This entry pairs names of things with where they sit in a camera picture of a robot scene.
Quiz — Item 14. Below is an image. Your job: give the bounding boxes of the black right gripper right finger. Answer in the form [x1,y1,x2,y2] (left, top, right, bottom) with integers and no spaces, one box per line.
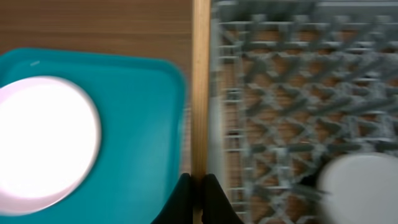
[201,174,244,224]

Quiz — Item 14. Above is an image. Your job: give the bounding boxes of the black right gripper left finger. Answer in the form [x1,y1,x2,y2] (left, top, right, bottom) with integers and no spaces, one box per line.
[151,173,193,224]

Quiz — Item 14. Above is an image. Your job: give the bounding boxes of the white bowl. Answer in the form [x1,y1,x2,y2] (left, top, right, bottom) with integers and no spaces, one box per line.
[317,152,397,224]

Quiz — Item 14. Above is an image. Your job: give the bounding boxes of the wooden chopstick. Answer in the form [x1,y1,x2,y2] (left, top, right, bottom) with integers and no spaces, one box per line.
[191,0,211,223]

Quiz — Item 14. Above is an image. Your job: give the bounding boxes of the grey dishwasher rack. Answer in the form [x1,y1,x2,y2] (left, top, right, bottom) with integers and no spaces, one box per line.
[208,1,397,223]

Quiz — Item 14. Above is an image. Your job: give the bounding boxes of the teal serving tray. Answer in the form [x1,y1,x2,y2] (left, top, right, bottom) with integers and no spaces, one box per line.
[1,48,186,224]

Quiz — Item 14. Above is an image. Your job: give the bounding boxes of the white round plate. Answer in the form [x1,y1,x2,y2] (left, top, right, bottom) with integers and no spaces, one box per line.
[1,76,101,216]

